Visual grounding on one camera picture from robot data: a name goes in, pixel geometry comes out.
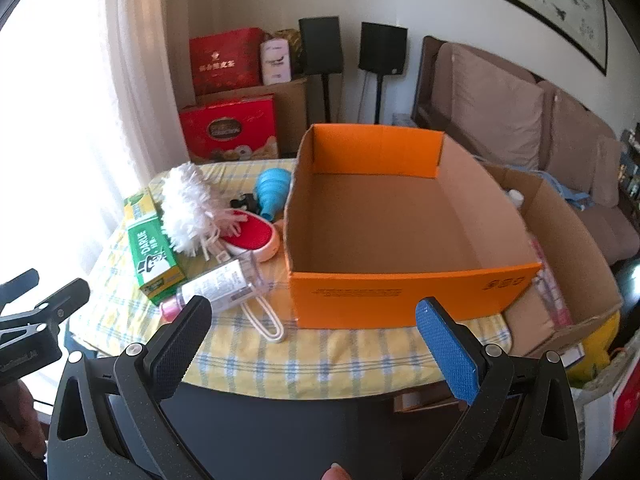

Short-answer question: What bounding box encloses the red cookie gift box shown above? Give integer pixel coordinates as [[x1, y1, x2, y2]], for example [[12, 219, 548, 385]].
[[178, 93, 279, 165]]

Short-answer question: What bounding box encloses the white tissue pack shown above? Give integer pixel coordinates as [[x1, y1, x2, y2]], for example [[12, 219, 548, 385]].
[[259, 37, 294, 86]]

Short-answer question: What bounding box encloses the person's left hand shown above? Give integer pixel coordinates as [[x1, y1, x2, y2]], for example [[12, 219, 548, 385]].
[[0, 382, 47, 460]]

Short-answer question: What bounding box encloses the light blue cloth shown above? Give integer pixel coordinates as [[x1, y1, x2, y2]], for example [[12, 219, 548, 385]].
[[542, 172, 594, 212]]

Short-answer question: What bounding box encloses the dark red gift box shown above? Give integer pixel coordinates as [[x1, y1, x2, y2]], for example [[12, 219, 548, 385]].
[[188, 27, 266, 97]]

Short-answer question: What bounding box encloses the yellow bag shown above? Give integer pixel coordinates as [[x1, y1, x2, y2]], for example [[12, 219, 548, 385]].
[[565, 310, 624, 387]]

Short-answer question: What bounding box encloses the dark shelf unit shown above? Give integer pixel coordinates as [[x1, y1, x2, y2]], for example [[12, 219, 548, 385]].
[[617, 127, 640, 232]]

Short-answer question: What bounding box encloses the large brown cardboard box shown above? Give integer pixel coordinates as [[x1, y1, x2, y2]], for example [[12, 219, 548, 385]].
[[195, 75, 309, 159]]

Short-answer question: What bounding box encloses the white plastic bag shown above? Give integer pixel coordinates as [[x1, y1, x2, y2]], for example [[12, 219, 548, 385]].
[[572, 384, 619, 480]]

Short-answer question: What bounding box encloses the clear plastic bottle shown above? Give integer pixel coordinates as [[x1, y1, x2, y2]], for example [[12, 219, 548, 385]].
[[160, 254, 267, 324]]

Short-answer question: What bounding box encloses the large beige cushion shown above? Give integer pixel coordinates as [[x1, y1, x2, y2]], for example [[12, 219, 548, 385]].
[[432, 42, 546, 171]]

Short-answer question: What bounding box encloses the orange cardboard box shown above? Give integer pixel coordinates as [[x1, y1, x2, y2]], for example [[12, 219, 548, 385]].
[[283, 122, 544, 331]]

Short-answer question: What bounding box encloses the brown sofa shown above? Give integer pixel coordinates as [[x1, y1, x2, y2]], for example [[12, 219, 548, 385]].
[[412, 35, 640, 267]]

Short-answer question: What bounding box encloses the white fluffy duster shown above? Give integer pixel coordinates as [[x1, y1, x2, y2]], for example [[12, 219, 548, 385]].
[[161, 162, 262, 262]]

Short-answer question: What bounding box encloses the blue collapsible funnel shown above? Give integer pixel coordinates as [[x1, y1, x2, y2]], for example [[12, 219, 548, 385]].
[[255, 167, 294, 222]]

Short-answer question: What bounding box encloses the red bag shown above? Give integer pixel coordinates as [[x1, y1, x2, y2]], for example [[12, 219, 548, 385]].
[[612, 359, 640, 434]]

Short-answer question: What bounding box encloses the black speaker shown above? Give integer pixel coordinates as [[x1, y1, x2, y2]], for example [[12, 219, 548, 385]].
[[358, 21, 409, 75], [298, 16, 346, 77]]

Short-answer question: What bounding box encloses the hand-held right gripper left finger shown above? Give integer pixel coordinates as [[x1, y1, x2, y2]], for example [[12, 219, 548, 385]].
[[47, 295, 213, 480]]

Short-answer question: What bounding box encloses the gold patterned bag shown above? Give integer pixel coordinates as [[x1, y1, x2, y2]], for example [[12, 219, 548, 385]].
[[272, 27, 304, 76]]

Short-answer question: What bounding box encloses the red lint brush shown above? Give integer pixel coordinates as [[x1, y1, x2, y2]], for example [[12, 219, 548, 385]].
[[222, 210, 281, 263]]

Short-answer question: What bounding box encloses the yellow plaid tablecloth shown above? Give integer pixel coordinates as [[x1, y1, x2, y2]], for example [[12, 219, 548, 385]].
[[65, 157, 514, 402]]

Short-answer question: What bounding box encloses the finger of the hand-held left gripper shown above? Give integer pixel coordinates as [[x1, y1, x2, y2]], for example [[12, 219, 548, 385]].
[[0, 269, 40, 307], [0, 278, 91, 333]]

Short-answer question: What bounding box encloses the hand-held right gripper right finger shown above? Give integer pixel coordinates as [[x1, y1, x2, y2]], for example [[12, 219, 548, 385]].
[[415, 296, 583, 480]]

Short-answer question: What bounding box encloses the small beige cushion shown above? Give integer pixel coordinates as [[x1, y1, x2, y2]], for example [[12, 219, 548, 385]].
[[589, 135, 626, 209]]

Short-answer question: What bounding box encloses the white sheer curtain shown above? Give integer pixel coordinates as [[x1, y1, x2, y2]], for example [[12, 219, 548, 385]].
[[97, 0, 197, 197]]

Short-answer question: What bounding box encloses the pink plastic package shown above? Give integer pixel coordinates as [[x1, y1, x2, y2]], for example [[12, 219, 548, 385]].
[[529, 239, 574, 332]]

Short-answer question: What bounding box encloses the green toothpaste box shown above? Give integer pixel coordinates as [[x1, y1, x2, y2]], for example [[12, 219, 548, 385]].
[[123, 190, 189, 307]]

